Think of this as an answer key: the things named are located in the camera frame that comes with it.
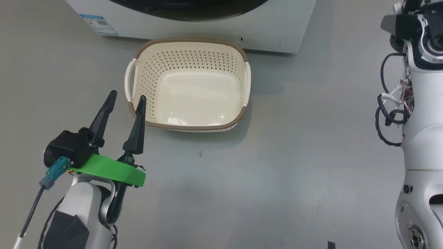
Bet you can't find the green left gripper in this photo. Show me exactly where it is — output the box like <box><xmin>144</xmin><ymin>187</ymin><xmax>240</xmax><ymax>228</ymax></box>
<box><xmin>69</xmin><ymin>90</ymin><xmax>147</xmax><ymax>187</ymax></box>

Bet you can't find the white washing machine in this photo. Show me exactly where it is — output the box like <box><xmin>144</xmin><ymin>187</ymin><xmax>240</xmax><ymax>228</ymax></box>
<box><xmin>65</xmin><ymin>0</ymin><xmax>316</xmax><ymax>54</ymax></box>

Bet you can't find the left camera cable teal plug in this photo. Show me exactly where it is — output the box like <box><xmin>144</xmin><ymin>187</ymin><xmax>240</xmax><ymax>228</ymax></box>
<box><xmin>13</xmin><ymin>156</ymin><xmax>72</xmax><ymax>249</ymax></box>

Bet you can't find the cream plastic laundry basket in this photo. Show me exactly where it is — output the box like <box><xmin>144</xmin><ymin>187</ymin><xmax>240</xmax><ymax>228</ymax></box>
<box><xmin>125</xmin><ymin>37</ymin><xmax>251</xmax><ymax>133</ymax></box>

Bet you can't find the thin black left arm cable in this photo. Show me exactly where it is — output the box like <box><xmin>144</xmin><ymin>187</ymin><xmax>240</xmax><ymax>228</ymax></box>
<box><xmin>37</xmin><ymin>195</ymin><xmax>67</xmax><ymax>249</ymax></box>

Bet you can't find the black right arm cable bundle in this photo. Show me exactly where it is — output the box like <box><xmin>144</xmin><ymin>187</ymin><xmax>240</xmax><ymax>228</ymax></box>
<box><xmin>375</xmin><ymin>52</ymin><xmax>414</xmax><ymax>147</ymax></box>

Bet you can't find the blue white energy label sticker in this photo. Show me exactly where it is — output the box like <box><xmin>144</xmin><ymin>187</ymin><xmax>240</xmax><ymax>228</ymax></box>
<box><xmin>79</xmin><ymin>14</ymin><xmax>119</xmax><ymax>36</ymax></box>

